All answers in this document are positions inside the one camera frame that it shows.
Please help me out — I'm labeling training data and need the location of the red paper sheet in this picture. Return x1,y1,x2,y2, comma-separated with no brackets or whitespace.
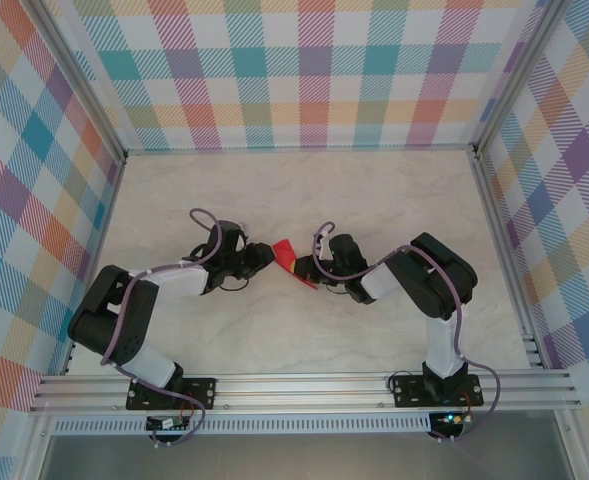
271,238,320,291

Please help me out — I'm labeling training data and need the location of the black control board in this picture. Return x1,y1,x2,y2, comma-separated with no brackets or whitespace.
145,415,191,432

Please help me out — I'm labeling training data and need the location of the grey metal panel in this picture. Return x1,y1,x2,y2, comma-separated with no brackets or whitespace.
41,433,573,480

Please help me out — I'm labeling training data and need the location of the control board with green light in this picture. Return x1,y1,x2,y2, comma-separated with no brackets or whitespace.
431,410,475,431

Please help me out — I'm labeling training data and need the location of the aluminium frame cross bar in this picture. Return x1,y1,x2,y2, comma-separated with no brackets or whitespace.
123,145,478,157

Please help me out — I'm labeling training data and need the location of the aluminium mounting rail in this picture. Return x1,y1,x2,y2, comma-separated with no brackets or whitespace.
28,368,583,416

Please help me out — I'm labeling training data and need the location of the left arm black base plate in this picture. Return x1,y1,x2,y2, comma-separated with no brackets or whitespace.
126,374,219,412

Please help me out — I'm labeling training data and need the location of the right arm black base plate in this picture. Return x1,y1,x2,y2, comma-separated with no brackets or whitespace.
390,372,484,409

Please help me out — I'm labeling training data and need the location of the aluminium side rail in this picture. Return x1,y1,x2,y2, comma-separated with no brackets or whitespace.
471,149,548,371
61,152,128,376

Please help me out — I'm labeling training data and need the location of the perforated metal cable tray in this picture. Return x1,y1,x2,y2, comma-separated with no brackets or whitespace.
51,417,433,435

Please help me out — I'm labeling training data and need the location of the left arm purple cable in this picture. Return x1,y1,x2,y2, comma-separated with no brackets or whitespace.
98,208,225,449

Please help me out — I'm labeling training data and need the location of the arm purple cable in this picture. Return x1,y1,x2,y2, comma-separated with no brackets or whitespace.
98,208,225,449
313,221,504,444

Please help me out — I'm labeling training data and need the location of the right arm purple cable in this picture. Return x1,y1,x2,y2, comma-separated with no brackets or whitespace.
313,221,504,444

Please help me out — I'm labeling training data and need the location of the aluminium frame post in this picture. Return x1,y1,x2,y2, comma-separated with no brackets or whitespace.
471,0,568,161
33,0,128,166

